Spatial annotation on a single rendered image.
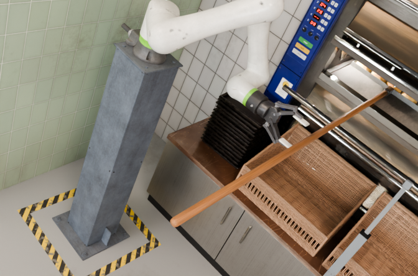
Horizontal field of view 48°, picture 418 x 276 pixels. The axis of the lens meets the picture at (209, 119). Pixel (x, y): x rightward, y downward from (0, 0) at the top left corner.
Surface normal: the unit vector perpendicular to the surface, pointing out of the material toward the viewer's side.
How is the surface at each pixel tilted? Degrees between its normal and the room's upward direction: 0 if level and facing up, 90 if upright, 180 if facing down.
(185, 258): 0
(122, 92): 90
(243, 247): 90
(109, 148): 90
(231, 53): 90
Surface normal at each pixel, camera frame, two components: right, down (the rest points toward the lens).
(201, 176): -0.62, 0.26
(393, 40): -0.47, -0.01
